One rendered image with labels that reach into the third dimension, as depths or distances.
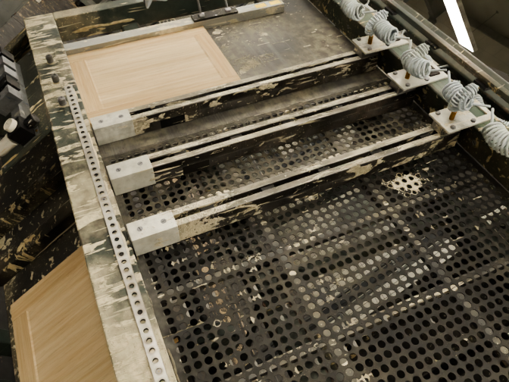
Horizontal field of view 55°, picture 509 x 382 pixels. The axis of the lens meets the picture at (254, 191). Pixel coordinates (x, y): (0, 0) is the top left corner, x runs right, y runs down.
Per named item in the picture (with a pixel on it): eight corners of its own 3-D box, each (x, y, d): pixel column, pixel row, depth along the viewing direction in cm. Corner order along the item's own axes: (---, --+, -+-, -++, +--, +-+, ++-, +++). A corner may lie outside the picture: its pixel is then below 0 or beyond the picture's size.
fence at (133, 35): (66, 53, 194) (63, 44, 191) (279, 6, 220) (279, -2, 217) (67, 59, 191) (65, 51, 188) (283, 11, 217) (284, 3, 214)
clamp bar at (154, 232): (129, 234, 135) (110, 176, 117) (464, 123, 168) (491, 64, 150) (138, 261, 129) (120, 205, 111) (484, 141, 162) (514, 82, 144)
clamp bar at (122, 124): (93, 130, 163) (74, 70, 145) (387, 52, 196) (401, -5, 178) (100, 149, 157) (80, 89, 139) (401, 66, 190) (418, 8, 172)
